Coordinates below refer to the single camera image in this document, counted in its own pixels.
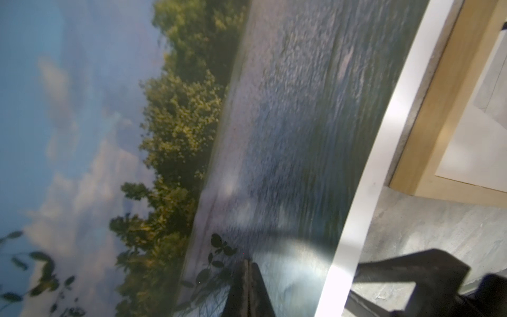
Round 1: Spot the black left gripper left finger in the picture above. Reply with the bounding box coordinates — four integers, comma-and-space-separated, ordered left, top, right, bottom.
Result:
222, 260, 249, 317

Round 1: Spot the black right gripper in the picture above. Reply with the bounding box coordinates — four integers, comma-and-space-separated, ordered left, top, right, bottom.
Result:
345, 249, 506, 317

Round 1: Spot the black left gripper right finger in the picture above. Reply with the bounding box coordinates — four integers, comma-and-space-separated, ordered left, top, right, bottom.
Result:
248, 262, 275, 317

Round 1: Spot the landscape photo print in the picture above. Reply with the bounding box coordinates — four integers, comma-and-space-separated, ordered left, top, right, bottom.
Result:
1, 1, 430, 316

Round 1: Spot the light wooden picture frame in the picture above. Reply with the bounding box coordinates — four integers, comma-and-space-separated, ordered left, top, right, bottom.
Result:
389, 1, 506, 207

